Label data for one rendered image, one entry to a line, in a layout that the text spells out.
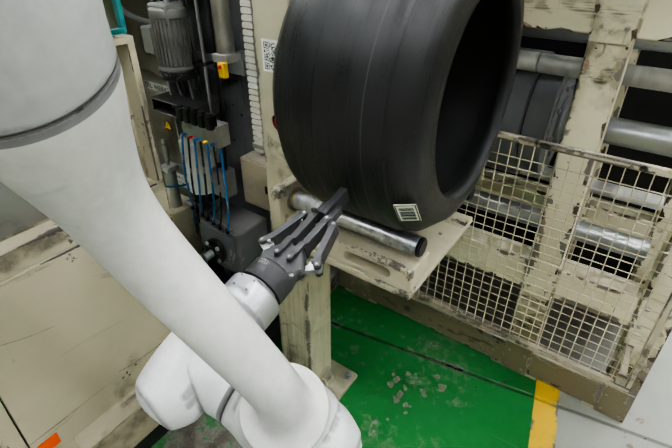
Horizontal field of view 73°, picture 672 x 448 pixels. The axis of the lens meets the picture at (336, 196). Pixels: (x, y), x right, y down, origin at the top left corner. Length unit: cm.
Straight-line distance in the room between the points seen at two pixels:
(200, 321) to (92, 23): 25
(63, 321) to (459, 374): 136
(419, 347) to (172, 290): 166
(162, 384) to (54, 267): 64
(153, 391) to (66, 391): 79
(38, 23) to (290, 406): 39
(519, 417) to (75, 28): 179
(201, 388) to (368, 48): 52
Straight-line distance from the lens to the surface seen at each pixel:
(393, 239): 97
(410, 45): 70
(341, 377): 184
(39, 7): 23
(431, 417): 180
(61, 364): 136
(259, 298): 66
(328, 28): 76
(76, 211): 32
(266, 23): 109
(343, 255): 104
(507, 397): 191
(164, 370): 63
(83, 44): 25
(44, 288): 123
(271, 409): 49
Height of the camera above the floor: 147
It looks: 31 degrees down
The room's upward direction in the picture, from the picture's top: straight up
